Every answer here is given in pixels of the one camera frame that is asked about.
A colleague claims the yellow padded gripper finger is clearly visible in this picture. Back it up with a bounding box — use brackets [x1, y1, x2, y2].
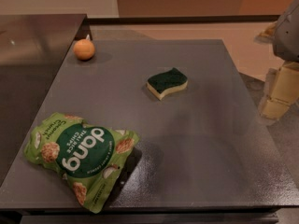
[258, 62, 299, 120]

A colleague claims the green rice chip bag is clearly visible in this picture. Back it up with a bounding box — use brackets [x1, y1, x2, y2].
[23, 113, 139, 214]

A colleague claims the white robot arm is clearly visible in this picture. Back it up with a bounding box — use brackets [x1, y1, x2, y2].
[258, 0, 299, 120]

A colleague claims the green yellow sponge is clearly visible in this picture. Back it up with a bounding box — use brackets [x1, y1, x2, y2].
[147, 68, 188, 100]

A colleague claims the orange fruit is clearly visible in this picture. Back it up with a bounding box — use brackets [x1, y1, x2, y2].
[73, 39, 95, 61]

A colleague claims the dark side table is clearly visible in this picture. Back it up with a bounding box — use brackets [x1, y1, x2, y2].
[0, 14, 91, 184]

